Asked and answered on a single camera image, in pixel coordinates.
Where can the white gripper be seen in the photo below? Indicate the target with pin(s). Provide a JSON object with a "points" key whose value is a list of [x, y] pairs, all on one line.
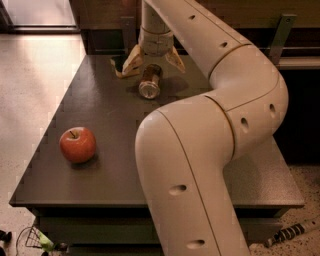
{"points": [[156, 44]]}

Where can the orange soda can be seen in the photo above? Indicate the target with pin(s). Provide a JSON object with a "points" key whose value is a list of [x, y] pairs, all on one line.
{"points": [[149, 87]]}

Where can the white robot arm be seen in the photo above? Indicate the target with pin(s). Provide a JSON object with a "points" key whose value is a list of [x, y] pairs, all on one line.
{"points": [[182, 148]]}

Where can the yellow green sponge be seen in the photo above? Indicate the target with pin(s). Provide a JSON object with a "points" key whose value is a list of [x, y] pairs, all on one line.
{"points": [[117, 62]]}

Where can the red apple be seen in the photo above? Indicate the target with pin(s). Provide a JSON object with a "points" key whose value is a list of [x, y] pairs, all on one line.
{"points": [[78, 144]]}

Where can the black white striped stick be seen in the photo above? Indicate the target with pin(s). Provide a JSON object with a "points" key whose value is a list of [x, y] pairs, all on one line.
{"points": [[293, 231]]}

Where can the black object on floor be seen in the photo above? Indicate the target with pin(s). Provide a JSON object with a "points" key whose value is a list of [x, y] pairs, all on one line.
{"points": [[6, 238]]}

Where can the left metal shelf bracket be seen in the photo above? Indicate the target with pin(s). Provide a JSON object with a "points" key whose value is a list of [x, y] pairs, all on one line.
{"points": [[128, 27]]}

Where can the metal shelf bracket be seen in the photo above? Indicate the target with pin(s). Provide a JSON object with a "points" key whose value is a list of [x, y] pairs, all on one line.
{"points": [[128, 27], [279, 38]]}

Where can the right metal shelf bracket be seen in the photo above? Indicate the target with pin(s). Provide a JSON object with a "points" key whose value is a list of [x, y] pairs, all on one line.
{"points": [[279, 38]]}

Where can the wire basket with green item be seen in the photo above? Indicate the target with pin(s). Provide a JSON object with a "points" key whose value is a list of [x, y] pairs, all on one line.
{"points": [[31, 237]]}

